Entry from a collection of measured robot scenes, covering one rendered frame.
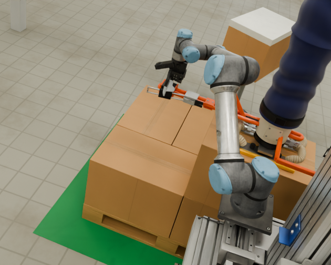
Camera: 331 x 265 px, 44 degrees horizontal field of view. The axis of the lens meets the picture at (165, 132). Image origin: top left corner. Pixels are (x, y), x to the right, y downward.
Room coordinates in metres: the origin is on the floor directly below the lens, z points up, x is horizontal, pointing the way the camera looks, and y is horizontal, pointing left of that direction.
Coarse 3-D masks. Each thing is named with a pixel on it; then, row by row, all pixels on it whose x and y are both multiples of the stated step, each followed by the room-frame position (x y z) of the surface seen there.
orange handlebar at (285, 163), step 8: (200, 96) 1.89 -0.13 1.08; (208, 104) 1.82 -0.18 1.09; (248, 120) 1.79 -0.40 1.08; (288, 136) 1.75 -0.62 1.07; (296, 136) 1.75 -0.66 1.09; (280, 144) 1.64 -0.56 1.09; (280, 152) 1.58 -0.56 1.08; (280, 160) 1.52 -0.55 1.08; (296, 168) 1.50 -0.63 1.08; (304, 168) 1.51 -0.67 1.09; (312, 176) 1.49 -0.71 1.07
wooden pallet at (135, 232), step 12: (84, 204) 1.75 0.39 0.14; (84, 216) 1.74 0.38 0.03; (96, 216) 1.73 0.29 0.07; (108, 216) 1.80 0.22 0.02; (108, 228) 1.72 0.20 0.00; (120, 228) 1.73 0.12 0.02; (132, 228) 1.76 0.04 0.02; (144, 228) 1.68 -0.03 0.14; (144, 240) 1.69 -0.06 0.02; (156, 240) 1.67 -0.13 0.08; (168, 240) 1.66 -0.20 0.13; (168, 252) 1.65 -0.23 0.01; (180, 252) 1.67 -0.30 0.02
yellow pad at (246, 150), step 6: (246, 144) 1.73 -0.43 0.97; (252, 144) 1.71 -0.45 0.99; (240, 150) 1.67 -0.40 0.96; (246, 150) 1.68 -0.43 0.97; (252, 150) 1.69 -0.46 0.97; (252, 156) 1.66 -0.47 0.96; (264, 156) 1.67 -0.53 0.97; (282, 156) 1.71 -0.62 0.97; (282, 168) 1.63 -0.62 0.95; (288, 168) 1.63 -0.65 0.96
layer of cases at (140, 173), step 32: (128, 128) 2.13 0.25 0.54; (160, 128) 2.22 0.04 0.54; (192, 128) 2.32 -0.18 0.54; (96, 160) 1.75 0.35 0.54; (128, 160) 1.83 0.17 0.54; (160, 160) 1.90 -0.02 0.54; (192, 160) 1.99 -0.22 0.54; (96, 192) 1.74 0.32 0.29; (128, 192) 1.71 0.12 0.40; (160, 192) 1.68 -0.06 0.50; (160, 224) 1.67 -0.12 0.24; (192, 224) 1.64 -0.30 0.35
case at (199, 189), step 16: (208, 144) 1.67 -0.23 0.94; (256, 144) 1.79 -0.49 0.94; (208, 160) 1.65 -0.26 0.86; (304, 160) 1.76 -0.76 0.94; (192, 176) 1.66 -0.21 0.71; (208, 176) 1.64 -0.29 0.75; (288, 176) 1.59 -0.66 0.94; (304, 176) 1.63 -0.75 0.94; (192, 192) 1.65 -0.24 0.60; (208, 192) 1.64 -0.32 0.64; (272, 192) 1.59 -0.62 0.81; (288, 192) 1.58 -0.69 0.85; (288, 208) 1.57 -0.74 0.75
